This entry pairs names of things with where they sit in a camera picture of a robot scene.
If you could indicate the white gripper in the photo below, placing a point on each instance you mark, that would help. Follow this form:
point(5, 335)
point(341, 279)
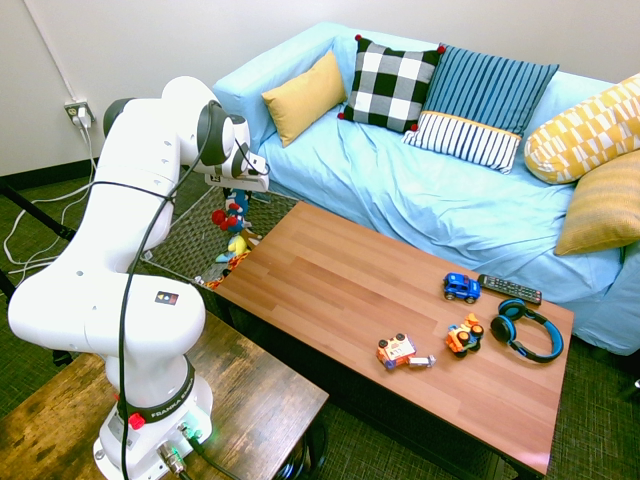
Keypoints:
point(240, 181)

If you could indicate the Captain America stuffed toy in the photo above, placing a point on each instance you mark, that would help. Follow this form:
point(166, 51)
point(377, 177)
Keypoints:
point(235, 215)

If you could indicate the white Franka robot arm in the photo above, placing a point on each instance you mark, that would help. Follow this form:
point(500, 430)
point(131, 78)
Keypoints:
point(125, 150)

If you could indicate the brown stuffed toy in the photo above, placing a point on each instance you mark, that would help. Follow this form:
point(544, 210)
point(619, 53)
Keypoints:
point(252, 237)

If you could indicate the yellow stuffed toy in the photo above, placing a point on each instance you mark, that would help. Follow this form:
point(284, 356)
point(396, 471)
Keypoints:
point(237, 245)

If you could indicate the dark woven wicker basket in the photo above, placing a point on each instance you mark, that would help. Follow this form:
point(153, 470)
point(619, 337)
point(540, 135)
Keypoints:
point(200, 245)

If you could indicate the orange patterned toy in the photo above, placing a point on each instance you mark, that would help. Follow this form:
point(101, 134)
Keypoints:
point(227, 272)

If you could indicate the orange overturned toy vehicle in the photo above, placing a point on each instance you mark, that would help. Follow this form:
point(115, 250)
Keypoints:
point(395, 350)

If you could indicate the blue toy car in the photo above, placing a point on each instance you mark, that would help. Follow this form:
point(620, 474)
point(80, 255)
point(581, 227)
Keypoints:
point(461, 287)

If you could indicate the orange toy truck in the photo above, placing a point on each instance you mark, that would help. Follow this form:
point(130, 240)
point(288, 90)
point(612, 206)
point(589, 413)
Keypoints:
point(462, 337)

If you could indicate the plain yellow cushion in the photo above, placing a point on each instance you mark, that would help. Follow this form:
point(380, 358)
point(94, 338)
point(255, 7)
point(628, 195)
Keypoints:
point(305, 95)

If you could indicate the reddish wooden coffee table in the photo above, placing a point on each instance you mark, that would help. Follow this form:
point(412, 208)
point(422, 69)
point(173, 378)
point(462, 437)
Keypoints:
point(350, 290)

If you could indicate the white plug charger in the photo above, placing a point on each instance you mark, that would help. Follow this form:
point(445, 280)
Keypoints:
point(82, 119)

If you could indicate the rustic brown robot table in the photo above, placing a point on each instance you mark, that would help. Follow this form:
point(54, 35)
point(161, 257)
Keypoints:
point(250, 380)

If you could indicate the light blue covered sofa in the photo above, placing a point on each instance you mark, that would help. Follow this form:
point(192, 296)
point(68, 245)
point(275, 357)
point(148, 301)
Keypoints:
point(425, 200)

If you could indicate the black white checked cushion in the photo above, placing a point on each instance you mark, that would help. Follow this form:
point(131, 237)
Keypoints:
point(390, 82)

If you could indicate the black tripod stand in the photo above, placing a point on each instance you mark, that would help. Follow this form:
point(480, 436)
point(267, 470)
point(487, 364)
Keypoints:
point(35, 212)

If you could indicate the blue striped cushion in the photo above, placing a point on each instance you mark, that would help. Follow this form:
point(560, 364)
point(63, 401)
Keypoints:
point(480, 100)

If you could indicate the black remote control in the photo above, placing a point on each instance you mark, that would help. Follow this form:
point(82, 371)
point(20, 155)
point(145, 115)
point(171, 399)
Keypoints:
point(510, 289)

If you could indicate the blue black headphones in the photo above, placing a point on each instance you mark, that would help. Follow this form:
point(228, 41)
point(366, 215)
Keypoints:
point(502, 327)

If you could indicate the yellow white patterned bolster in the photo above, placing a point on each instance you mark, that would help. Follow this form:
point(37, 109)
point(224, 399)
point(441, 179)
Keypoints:
point(585, 135)

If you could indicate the yellow ribbed cushion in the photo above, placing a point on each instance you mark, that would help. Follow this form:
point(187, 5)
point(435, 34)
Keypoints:
point(605, 205)

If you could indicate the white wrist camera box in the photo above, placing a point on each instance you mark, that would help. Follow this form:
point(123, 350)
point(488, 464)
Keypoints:
point(257, 165)

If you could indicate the wall power outlet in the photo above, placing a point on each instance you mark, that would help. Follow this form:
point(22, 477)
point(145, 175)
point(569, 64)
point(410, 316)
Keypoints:
point(72, 107)

